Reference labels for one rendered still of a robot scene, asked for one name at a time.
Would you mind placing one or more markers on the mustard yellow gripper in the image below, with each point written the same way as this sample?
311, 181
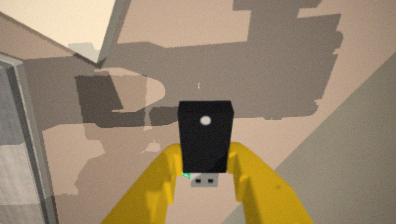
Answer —
266, 197

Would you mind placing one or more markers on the black usb stick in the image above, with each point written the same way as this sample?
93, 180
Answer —
205, 129

